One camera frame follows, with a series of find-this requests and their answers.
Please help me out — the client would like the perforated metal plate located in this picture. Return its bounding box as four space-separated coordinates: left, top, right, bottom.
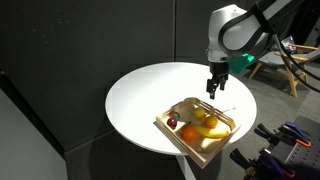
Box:
285 143 320 180

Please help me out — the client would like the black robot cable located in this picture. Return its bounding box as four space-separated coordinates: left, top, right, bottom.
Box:
263 19 320 94

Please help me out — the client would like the purple clamp lower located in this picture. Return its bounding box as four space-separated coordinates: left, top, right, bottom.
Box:
230 149 296 180

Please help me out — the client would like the wooden slatted tray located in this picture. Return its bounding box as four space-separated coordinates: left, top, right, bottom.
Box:
155 97 241 168

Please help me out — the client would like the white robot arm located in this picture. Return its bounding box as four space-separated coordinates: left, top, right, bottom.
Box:
206 0 304 99

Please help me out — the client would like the purple clamp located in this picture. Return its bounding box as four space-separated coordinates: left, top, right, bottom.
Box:
254 122 312 148
230 149 296 180

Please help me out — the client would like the small orange toy fruit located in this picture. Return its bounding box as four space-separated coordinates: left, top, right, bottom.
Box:
205 116 218 128

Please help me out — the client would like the red toy strawberry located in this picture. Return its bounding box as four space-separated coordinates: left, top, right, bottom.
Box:
169 111 180 120

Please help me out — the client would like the wooden chair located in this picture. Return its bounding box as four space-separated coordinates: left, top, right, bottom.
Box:
249 44 320 97

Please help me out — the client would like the dark red toy fruit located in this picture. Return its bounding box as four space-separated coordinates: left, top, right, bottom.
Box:
167 118 177 128

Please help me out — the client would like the purple clamp upper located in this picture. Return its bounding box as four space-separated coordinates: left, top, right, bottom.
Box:
254 122 312 148

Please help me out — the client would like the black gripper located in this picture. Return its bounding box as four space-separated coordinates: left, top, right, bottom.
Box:
206 62 229 99

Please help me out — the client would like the yellow toy banana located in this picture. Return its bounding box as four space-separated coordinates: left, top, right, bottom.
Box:
193 125 229 139

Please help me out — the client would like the yellow round toy fruit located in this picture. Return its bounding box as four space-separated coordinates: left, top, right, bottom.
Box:
193 107 206 118

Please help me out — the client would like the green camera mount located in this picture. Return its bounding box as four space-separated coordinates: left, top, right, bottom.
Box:
227 53 255 74

